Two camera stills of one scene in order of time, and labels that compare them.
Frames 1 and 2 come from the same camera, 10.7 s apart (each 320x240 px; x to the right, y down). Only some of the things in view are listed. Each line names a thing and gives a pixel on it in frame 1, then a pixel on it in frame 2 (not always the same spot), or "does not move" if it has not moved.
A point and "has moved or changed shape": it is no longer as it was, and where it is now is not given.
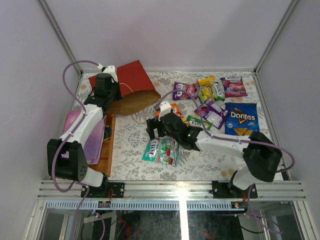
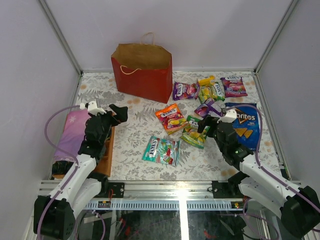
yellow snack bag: x=206 y=81 does not move
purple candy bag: x=234 y=87 does not move
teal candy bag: x=162 y=150 does not move
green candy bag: x=212 y=91 does not move
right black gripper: x=152 y=124 → x=208 y=121
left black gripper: x=116 y=91 → x=110 y=117
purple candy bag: x=193 y=89 does not move
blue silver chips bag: x=241 y=119 does not move
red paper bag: x=138 y=91 has moved or changed shape
